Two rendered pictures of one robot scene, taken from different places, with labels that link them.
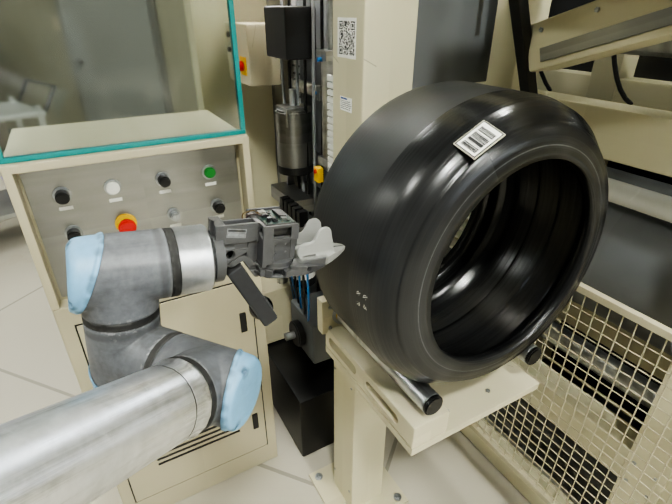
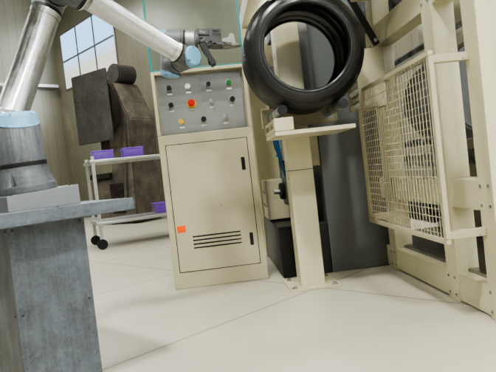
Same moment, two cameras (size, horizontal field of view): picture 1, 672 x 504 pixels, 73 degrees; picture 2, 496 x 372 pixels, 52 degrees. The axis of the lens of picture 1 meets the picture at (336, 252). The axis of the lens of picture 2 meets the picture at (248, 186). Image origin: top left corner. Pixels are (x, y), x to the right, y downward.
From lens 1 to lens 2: 2.04 m
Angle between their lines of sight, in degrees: 36
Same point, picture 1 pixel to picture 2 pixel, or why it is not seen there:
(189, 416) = (176, 43)
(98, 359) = (162, 60)
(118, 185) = (190, 85)
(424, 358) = (268, 77)
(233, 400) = (188, 49)
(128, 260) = (172, 32)
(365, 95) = not seen: hidden behind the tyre
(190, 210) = (219, 100)
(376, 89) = not seen: hidden behind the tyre
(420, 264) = (257, 35)
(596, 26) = not seen: outside the picture
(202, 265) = (190, 35)
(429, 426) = (282, 120)
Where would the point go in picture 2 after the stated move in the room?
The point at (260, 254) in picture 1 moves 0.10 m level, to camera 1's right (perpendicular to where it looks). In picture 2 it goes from (209, 38) to (228, 32)
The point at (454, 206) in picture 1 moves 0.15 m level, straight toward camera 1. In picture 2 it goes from (266, 15) to (243, 9)
